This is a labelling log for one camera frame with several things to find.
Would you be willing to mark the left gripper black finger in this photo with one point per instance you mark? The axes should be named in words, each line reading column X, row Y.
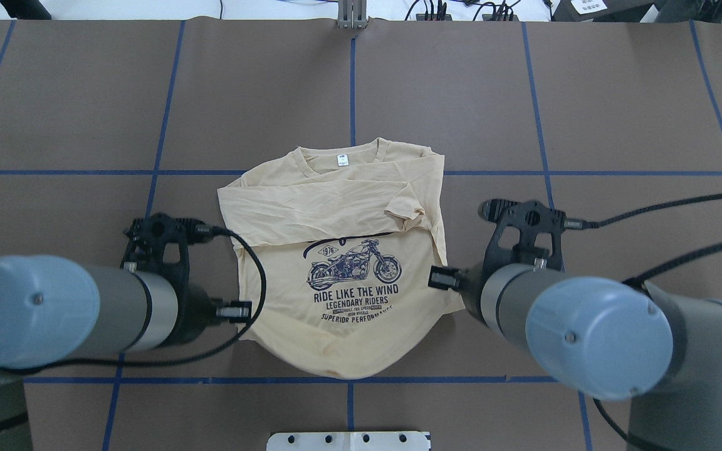
column 234, row 311

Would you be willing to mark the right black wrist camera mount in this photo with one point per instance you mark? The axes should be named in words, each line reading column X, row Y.
column 525, row 231

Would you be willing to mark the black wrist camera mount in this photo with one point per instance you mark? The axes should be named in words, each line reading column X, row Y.
column 525, row 231
column 160, row 244

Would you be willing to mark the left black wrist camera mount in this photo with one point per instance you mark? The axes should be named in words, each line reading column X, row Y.
column 160, row 244

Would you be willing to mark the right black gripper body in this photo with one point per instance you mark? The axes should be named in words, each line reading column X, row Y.
column 471, row 287

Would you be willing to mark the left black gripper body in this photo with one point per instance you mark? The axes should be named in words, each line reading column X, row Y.
column 197, row 307

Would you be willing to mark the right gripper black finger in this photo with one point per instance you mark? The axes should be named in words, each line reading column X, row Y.
column 445, row 277

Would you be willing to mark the white camera pedestal post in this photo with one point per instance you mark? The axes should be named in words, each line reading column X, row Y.
column 363, row 440

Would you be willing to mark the aluminium frame post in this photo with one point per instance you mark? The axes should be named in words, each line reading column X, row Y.
column 352, row 14

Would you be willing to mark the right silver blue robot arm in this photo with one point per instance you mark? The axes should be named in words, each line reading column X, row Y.
column 659, row 351

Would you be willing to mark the cream long-sleeve printed shirt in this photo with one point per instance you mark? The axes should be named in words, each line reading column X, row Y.
column 339, row 244

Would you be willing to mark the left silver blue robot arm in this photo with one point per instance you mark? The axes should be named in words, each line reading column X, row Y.
column 55, row 312

